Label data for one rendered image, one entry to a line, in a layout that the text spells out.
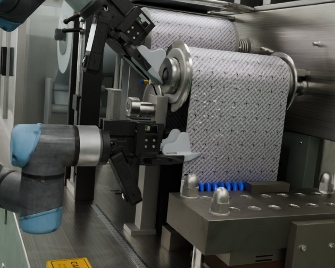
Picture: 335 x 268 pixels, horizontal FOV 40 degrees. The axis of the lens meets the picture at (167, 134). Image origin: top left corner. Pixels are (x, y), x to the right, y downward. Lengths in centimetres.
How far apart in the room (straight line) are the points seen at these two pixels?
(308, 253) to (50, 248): 48
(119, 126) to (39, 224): 22
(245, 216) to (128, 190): 23
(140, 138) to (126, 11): 25
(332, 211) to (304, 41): 43
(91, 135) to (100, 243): 25
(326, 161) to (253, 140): 37
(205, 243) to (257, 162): 31
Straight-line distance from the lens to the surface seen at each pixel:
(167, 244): 96
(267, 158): 103
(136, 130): 85
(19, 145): 80
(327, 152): 132
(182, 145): 90
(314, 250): 88
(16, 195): 86
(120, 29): 90
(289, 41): 120
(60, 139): 81
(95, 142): 82
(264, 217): 81
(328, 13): 110
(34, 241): 98
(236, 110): 97
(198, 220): 79
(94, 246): 96
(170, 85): 93
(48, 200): 83
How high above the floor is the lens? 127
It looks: 8 degrees down
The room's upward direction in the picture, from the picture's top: 5 degrees clockwise
